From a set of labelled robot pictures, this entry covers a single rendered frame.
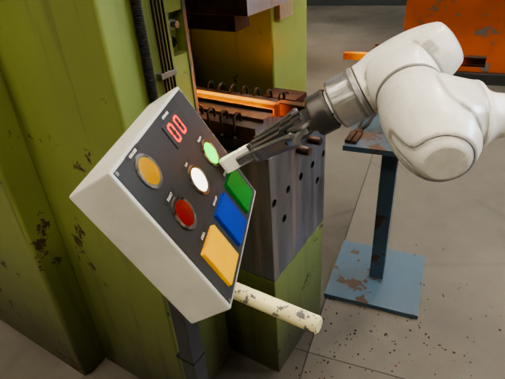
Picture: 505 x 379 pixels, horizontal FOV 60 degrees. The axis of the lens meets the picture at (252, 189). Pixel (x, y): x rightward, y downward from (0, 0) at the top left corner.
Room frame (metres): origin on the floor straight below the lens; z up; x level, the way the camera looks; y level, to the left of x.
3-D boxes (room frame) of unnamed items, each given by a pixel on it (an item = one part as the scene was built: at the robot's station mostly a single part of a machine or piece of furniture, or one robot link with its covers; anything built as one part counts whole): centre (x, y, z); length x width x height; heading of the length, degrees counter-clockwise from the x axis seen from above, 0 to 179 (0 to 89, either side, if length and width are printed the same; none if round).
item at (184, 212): (0.55, 0.11, 1.09); 0.05 x 0.03 x 0.04; 146
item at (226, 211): (0.65, 0.05, 1.01); 0.07 x 0.05 x 0.07; 171
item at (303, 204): (1.35, 0.08, 0.69); 0.56 x 0.38 x 0.45; 56
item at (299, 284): (1.35, 0.08, 0.23); 0.56 x 0.38 x 0.47; 56
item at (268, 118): (1.29, 0.10, 0.96); 0.42 x 0.20 x 0.09; 56
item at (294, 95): (1.36, -0.13, 0.95); 0.12 x 0.09 x 0.07; 56
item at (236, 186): (0.74, 0.03, 1.01); 0.07 x 0.05 x 0.07; 171
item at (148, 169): (0.56, 0.15, 1.16); 0.05 x 0.03 x 0.04; 146
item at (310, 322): (0.84, 0.04, 0.62); 0.44 x 0.05 x 0.05; 56
